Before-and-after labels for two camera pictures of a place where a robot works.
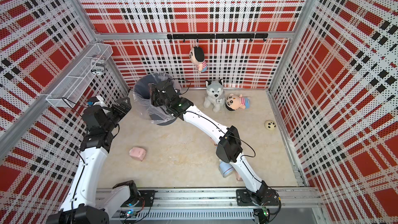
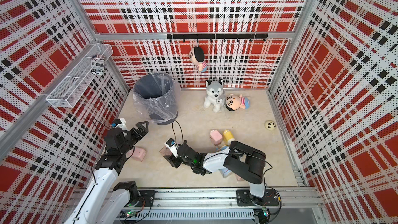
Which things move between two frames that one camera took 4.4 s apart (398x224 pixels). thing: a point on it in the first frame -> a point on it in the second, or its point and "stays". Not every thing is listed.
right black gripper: x=153 y=96 -> x=172 y=159
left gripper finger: x=118 y=114 -> x=134 y=136
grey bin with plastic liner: x=142 y=98 stays
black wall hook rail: x=224 y=36 stays
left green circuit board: x=129 y=213 stays
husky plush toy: x=215 y=96 stays
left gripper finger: x=124 y=105 -> x=143 y=127
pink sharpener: x=137 y=153 stays
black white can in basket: x=98 y=65 stays
